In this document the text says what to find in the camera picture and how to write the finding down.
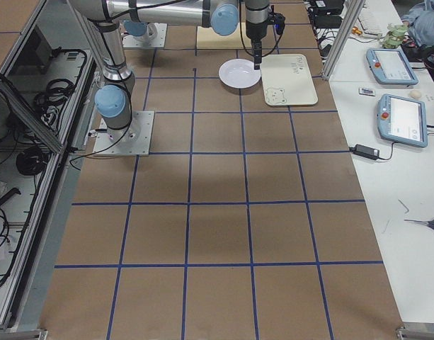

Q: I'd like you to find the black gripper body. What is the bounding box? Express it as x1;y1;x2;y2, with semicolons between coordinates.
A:
268;11;285;35

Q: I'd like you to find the white round plate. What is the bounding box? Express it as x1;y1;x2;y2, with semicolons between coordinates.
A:
218;59;261;89

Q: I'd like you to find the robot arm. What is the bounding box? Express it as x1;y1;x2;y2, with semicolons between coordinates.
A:
69;1;285;130
124;21;158;41

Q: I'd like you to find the cream bear tray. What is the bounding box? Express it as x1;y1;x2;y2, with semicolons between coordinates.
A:
261;54;318;106

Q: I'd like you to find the bamboo cutting board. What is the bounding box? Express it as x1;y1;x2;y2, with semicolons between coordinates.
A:
196;22;251;50

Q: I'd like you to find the small white card box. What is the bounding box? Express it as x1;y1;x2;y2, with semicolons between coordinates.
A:
358;87;376;96

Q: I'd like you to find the green white tape stack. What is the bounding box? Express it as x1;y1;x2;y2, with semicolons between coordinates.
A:
382;23;408;49

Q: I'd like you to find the upper blue teach pendant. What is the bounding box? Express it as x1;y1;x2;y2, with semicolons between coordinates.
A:
366;48;418;86

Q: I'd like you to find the blue teach pendant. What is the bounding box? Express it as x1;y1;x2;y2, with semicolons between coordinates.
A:
366;48;418;86
377;94;428;148

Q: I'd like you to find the black power adapter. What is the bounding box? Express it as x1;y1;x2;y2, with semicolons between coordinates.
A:
349;144;379;160

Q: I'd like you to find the beige egg shaped object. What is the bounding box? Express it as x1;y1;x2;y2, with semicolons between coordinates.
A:
409;89;422;100

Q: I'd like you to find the lower blue teach pendant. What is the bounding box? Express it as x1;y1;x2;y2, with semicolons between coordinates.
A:
377;94;428;148

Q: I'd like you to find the metal hex key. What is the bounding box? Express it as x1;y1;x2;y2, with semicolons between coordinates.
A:
398;199;410;214

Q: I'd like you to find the aluminium frame post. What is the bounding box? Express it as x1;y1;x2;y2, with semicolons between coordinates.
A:
322;0;365;81

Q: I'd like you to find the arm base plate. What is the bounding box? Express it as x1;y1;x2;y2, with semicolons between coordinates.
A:
122;21;167;49
93;110;154;157

